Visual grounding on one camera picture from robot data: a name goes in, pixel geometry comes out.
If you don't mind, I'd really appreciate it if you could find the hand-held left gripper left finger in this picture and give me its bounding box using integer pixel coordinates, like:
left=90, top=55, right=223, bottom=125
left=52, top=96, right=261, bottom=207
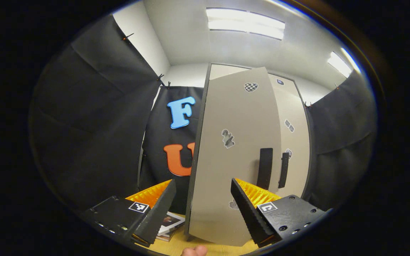
left=82, top=179, right=177, bottom=246

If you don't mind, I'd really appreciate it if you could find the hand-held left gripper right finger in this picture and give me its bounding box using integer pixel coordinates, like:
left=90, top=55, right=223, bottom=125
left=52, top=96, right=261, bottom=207
left=231, top=178, right=330, bottom=248

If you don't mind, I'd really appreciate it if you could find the white cabinet door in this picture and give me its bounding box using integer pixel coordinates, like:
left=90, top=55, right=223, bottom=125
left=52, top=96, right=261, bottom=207
left=267, top=73, right=311, bottom=199
left=185, top=63, right=283, bottom=247

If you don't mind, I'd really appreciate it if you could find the stack of books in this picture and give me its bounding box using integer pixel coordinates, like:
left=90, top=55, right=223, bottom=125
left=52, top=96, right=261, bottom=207
left=155, top=212, right=186, bottom=242

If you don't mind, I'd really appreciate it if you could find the black backdrop cloth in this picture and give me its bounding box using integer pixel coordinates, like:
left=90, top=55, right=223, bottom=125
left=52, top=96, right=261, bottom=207
left=31, top=14, right=163, bottom=210
left=139, top=85, right=205, bottom=215
left=303, top=71, right=377, bottom=212

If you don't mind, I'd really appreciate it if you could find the small ceiling light panel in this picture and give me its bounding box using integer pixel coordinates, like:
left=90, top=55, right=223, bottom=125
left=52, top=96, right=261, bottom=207
left=327, top=48, right=362, bottom=78

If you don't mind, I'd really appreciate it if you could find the large ceiling light panel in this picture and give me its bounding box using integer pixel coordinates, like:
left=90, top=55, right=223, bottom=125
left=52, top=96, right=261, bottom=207
left=206, top=8, right=286, bottom=40

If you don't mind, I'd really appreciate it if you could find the black door handle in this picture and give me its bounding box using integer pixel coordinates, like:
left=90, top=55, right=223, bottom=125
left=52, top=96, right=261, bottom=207
left=257, top=148, right=274, bottom=191
left=278, top=152, right=290, bottom=189

